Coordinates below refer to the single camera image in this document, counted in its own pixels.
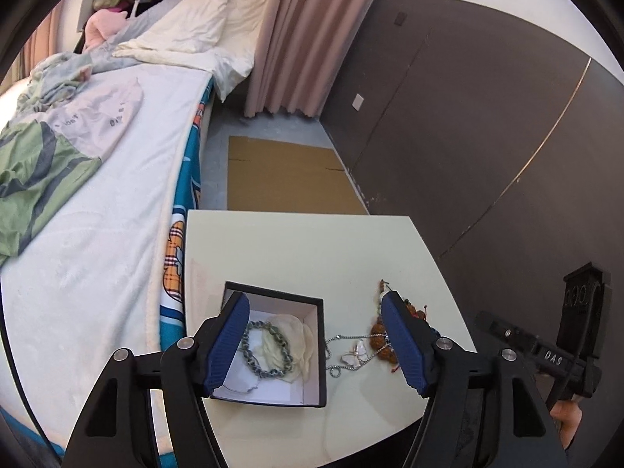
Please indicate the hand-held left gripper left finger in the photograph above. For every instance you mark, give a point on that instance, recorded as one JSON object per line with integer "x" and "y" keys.
{"x": 229, "y": 341}

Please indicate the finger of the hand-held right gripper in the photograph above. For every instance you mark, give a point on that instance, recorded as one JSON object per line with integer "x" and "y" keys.
{"x": 521, "y": 341}

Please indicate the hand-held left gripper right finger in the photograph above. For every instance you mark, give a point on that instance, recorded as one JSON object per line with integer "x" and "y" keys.
{"x": 402, "y": 341}

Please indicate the black jewelry box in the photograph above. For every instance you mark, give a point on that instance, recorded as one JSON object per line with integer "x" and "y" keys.
{"x": 321, "y": 351}

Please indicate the person's right hand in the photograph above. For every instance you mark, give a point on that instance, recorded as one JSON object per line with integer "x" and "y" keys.
{"x": 568, "y": 424}

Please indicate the white cloth pouch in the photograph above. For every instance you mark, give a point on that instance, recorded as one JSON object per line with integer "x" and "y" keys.
{"x": 298, "y": 336}

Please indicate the white low table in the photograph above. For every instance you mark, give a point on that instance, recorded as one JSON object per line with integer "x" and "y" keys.
{"x": 302, "y": 248}

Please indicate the bed with white blanket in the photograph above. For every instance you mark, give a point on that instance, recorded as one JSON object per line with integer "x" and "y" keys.
{"x": 97, "y": 278}

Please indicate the brown cardboard sheet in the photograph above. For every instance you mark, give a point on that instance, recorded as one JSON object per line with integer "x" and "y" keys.
{"x": 287, "y": 175}

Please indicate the green striped cloth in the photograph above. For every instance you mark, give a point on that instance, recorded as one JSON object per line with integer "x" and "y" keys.
{"x": 44, "y": 170}

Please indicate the pale printed cloth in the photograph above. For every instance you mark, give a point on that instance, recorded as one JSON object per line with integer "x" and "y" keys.
{"x": 102, "y": 117}

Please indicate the white duvet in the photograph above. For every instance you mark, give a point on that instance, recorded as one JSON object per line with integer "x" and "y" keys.
{"x": 234, "y": 48}

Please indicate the pink curtain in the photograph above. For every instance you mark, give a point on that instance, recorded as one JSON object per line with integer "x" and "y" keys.
{"x": 302, "y": 39}

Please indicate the grey-blue floral blanket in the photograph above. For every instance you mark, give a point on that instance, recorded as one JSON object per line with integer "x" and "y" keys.
{"x": 63, "y": 70}

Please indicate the white pillow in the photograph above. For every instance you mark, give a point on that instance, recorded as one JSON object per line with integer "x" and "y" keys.
{"x": 190, "y": 17}

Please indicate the pink plush toy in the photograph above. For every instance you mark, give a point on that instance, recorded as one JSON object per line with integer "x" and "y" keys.
{"x": 105, "y": 29}

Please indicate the white wall socket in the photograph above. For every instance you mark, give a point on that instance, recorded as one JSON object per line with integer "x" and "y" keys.
{"x": 358, "y": 102}

